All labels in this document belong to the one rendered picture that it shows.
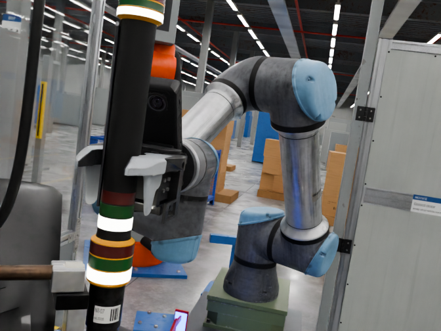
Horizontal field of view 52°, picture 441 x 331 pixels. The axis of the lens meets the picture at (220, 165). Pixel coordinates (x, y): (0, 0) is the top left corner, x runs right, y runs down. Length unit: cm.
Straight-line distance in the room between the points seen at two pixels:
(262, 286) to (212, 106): 53
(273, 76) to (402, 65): 139
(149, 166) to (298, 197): 64
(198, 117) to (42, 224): 41
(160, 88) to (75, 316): 25
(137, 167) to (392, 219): 193
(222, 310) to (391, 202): 124
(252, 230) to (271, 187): 863
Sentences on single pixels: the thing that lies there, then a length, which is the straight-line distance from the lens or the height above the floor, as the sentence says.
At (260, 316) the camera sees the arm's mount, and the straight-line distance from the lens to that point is 123.
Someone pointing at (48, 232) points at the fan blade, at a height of 138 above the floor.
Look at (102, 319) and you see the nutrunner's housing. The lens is 48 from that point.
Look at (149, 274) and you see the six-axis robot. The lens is 435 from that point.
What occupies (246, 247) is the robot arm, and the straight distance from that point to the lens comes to 119.
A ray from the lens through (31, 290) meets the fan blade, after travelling 53.
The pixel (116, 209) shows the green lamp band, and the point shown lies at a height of 144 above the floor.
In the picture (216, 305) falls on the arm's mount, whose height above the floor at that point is 106.
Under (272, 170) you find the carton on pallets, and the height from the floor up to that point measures 59.
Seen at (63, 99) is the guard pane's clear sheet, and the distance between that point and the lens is 176.
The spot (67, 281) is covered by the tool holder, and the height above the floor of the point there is 137.
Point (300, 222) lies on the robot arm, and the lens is 107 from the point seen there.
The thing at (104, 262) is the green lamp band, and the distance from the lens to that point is 46.
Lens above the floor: 154
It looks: 6 degrees down
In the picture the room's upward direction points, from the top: 8 degrees clockwise
